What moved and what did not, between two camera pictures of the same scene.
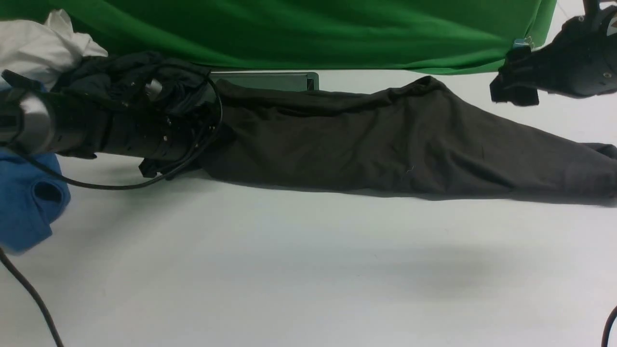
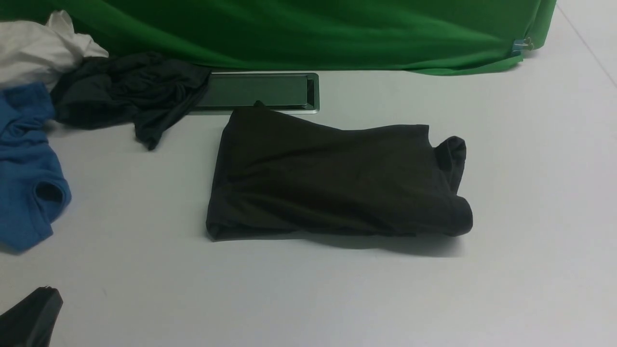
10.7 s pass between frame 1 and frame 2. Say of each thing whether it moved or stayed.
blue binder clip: stayed
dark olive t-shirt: moved
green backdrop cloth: stayed
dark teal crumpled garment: stayed
